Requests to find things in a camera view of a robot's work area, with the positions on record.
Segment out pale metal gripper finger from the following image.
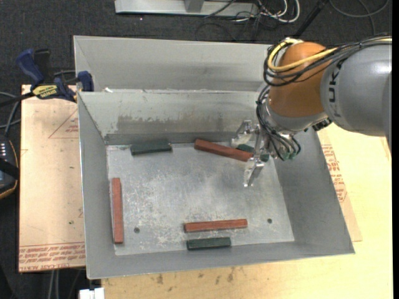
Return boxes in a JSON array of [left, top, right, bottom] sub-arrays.
[[231, 120, 259, 149], [243, 158, 266, 188]]

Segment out red-brown flat block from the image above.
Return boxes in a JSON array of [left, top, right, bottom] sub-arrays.
[[183, 218, 249, 234], [110, 177, 125, 245], [193, 138, 254, 163]]

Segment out grey metal bin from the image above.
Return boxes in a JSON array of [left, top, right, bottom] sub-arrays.
[[73, 35, 356, 280]]

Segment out brown cardboard board, red print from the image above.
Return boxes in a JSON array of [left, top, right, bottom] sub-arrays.
[[18, 84, 363, 274]]

